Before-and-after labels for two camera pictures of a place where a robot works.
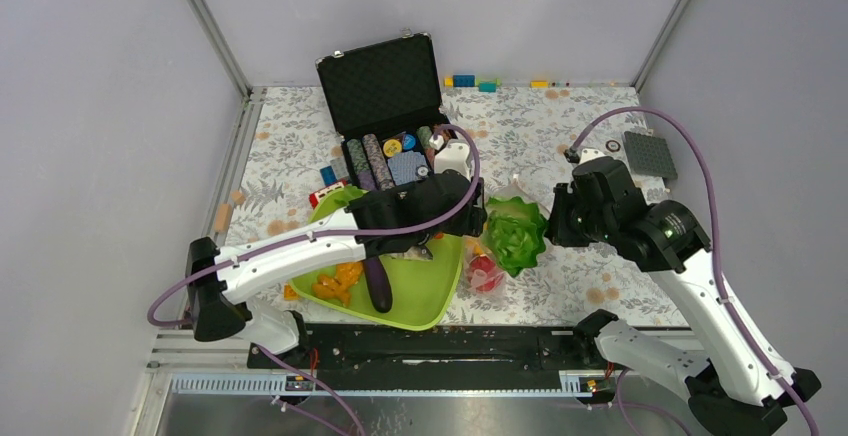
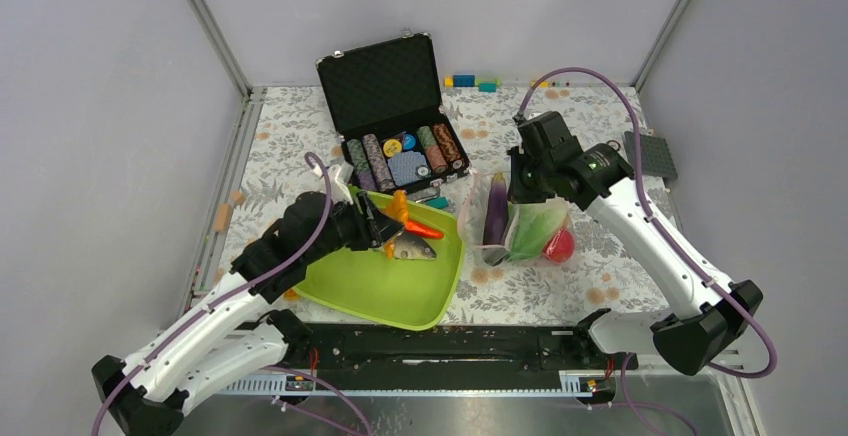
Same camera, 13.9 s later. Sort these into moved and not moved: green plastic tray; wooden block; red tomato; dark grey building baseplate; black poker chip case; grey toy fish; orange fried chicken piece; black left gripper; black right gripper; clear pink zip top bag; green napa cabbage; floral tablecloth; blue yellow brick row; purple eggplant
Moved: black right gripper; black left gripper; orange fried chicken piece; clear pink zip top bag; red tomato; purple eggplant
Not moved: blue yellow brick row; green plastic tray; black poker chip case; wooden block; grey toy fish; dark grey building baseplate; floral tablecloth; green napa cabbage
